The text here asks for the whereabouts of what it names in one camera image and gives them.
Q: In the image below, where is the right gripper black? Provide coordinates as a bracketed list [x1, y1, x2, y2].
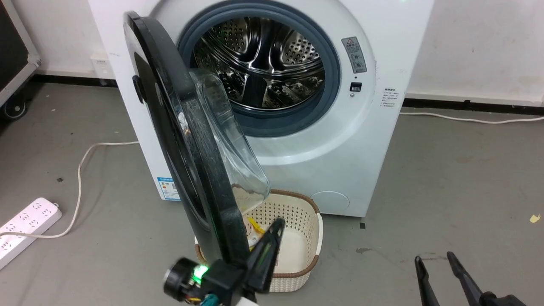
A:
[414, 251, 528, 306]

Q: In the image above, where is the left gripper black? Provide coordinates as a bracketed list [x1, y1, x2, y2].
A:
[163, 218, 286, 306]

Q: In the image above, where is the black round washer door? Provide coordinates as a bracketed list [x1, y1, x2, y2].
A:
[123, 11, 271, 272]

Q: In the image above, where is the white front-load washing machine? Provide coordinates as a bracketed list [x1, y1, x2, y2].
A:
[87, 0, 435, 218]

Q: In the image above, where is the grey rubber door gasket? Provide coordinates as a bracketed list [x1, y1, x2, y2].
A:
[177, 5, 342, 138]

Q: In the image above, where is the white basket with brown rim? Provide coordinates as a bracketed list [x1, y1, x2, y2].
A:
[195, 189, 323, 293]

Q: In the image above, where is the round white filter cover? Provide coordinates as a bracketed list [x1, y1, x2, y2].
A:
[310, 191, 350, 214]

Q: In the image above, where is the blue energy label sticker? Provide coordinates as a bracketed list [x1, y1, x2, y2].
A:
[156, 176, 181, 201]

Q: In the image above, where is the small text label sticker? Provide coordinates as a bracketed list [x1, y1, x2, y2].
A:
[380, 88, 400, 108]

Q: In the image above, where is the steel washer drum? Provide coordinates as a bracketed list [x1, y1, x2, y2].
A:
[193, 17, 326, 111]

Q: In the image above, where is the grey warning sticker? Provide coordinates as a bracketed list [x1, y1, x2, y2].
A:
[342, 37, 368, 75]

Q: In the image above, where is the white power strip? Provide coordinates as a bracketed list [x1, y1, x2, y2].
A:
[0, 197, 63, 271]

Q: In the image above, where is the black case with caster wheel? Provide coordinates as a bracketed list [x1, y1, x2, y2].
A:
[0, 0, 42, 120]

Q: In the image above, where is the thin white floor cable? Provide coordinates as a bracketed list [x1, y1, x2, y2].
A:
[399, 111, 544, 125]

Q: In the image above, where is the white power strip cable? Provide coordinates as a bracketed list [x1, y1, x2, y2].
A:
[0, 141, 140, 239]

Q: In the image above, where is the white wall outlet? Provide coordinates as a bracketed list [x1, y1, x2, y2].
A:
[90, 53, 113, 80]

